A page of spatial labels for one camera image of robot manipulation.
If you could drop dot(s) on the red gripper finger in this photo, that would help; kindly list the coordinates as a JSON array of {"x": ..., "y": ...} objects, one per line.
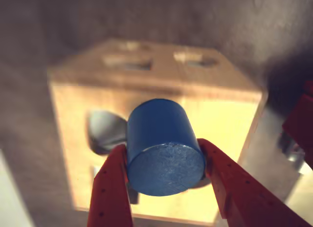
[
  {"x": 110, "y": 192},
  {"x": 244, "y": 195}
]

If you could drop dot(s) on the blue wooden cylinder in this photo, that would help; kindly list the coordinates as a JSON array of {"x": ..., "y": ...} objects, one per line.
[{"x": 161, "y": 143}]

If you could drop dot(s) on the red robot arm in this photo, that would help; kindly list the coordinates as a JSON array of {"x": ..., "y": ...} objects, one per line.
[{"x": 302, "y": 124}]

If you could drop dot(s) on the wooden shape sorter box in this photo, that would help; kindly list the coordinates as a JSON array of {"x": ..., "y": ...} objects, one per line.
[{"x": 220, "y": 124}]

